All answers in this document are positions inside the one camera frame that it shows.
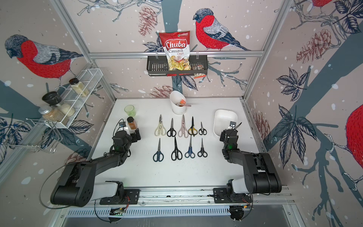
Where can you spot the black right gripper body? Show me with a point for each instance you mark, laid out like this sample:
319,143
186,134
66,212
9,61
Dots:
222,137

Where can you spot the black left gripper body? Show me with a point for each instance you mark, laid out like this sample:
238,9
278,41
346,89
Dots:
132,138

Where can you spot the grey black handled scissors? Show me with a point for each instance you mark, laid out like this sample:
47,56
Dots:
202,152

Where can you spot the yellow black scissors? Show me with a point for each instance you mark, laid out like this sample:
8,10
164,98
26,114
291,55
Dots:
192,131

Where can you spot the blue handled scissors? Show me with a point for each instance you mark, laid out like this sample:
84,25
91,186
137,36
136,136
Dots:
190,153
158,156

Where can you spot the cream kitchen scissors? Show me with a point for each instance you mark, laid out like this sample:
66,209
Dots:
160,130

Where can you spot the pink kitchen scissors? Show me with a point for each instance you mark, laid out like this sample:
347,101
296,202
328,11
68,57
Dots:
183,132

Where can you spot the small black scissors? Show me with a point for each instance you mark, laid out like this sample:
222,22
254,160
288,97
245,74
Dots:
171,132

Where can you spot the large all-black scissors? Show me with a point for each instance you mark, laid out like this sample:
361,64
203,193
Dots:
176,154

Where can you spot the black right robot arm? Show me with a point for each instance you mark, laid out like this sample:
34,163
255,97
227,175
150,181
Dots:
260,175

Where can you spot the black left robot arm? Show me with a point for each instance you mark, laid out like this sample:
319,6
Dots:
76,185

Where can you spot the white storage box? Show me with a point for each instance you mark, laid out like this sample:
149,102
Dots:
222,120

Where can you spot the orange paprika spice jar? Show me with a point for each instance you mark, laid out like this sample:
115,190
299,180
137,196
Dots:
132,123

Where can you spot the green plastic cup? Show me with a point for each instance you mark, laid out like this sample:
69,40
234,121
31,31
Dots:
130,110

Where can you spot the orange utensil in cup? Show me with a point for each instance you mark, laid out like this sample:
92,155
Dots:
183,103

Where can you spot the white utensil holder cup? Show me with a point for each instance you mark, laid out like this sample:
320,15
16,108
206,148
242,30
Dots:
177,99

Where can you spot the small snack packet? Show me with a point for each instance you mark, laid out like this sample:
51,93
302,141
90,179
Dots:
200,71

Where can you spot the spice jar black lid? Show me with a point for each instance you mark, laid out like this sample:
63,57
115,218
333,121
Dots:
79,87

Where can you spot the spice jar silver lid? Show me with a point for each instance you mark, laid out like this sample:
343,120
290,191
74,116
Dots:
50,114

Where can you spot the black funnel jar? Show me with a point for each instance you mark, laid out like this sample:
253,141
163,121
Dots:
54,100

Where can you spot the red Chuba chips bag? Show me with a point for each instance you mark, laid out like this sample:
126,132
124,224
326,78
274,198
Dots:
177,49

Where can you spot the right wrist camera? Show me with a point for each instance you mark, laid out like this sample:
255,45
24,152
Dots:
232,125

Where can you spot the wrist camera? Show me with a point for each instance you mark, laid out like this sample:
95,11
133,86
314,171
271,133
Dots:
122,126
232,125

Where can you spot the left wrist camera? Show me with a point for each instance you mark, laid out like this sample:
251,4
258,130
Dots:
122,126

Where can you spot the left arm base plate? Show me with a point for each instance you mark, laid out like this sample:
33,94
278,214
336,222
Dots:
128,196

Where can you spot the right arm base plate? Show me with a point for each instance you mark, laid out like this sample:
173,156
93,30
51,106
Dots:
222,195

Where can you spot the white wire spice shelf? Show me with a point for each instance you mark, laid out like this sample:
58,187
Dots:
90,78

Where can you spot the black wire wall basket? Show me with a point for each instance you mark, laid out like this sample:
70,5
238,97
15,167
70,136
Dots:
158,66

